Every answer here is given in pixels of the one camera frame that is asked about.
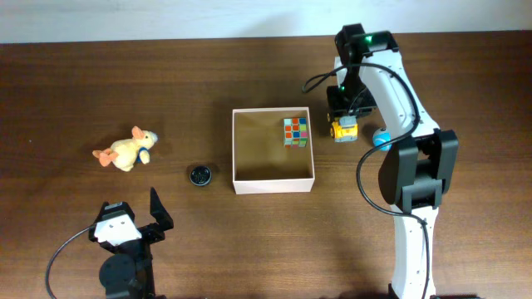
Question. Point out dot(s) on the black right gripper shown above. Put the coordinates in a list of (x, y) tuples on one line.
[(351, 109)]

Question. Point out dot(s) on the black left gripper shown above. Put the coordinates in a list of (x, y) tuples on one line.
[(157, 232)]

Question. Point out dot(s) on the yellow plush bunny toy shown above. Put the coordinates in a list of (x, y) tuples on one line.
[(124, 154)]

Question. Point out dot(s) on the blue white toy ball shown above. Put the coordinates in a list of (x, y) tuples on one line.
[(381, 136)]

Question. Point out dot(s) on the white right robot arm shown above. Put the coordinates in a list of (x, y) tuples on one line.
[(420, 159)]

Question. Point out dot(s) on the colourful puzzle cube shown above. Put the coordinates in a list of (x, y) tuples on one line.
[(295, 132)]

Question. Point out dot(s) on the yellow grey toy truck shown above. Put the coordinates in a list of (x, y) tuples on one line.
[(344, 129)]

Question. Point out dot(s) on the small black round wheel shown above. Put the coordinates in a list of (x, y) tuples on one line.
[(201, 175)]

